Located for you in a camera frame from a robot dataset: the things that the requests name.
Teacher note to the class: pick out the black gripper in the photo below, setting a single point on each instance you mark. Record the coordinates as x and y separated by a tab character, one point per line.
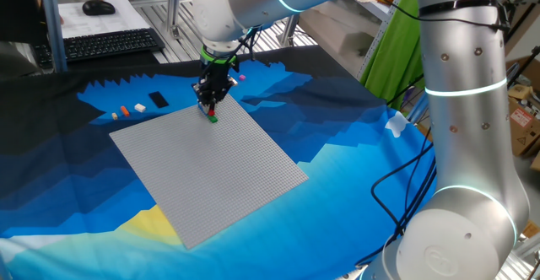
218	72

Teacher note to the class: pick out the long blue Lego brick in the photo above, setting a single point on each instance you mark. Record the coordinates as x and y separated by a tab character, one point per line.
203	109

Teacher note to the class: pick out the green Lego brick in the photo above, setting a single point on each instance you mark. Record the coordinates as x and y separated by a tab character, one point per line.
213	119

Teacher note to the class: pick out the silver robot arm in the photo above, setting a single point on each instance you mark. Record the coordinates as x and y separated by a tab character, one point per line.
460	145

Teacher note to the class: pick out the yellow Lego brick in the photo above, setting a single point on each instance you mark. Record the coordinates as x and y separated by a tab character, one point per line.
235	82

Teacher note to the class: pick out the small magenta Lego brick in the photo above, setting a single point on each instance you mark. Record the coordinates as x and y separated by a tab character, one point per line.
242	77

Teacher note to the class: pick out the black Lego plate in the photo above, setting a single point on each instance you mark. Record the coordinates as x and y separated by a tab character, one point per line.
158	99

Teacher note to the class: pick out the white Lego brick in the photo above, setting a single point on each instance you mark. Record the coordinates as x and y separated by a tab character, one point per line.
140	107

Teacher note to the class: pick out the grey Lego baseplate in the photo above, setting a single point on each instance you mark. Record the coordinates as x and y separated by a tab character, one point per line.
202	174

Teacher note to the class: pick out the orange Lego brick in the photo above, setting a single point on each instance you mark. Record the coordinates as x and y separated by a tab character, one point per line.
125	111

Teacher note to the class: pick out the small tan Lego brick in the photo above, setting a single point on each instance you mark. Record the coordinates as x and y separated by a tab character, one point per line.
115	116

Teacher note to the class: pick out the white paper sheet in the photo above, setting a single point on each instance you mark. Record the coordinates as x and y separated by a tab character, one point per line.
122	20

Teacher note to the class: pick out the black computer keyboard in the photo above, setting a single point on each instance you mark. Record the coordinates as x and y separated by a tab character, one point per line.
105	44

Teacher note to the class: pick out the beige foam block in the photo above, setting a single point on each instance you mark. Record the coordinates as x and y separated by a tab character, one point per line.
337	31

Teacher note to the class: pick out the black computer mouse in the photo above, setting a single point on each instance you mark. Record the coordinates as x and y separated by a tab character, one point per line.
98	7

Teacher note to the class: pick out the blue mountain print tablecloth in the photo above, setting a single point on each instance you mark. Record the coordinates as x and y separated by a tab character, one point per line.
295	229

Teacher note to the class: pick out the white perforated shelf upright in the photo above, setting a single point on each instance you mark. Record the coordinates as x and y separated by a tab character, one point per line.
379	31

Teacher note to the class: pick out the green fabric sheet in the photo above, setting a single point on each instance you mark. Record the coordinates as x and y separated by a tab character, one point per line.
392	60

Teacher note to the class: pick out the black monitor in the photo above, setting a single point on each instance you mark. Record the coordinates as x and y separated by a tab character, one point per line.
19	6

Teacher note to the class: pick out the cardboard box with red label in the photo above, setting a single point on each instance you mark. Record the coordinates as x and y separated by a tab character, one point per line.
523	124

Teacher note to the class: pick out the black tripod stand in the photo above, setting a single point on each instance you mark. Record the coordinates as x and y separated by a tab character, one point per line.
523	39

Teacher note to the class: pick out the silver aluminium post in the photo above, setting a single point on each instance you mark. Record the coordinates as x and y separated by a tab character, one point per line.
289	31
173	6

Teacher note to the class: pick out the blue and silver post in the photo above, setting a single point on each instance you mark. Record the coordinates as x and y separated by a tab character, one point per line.
51	23

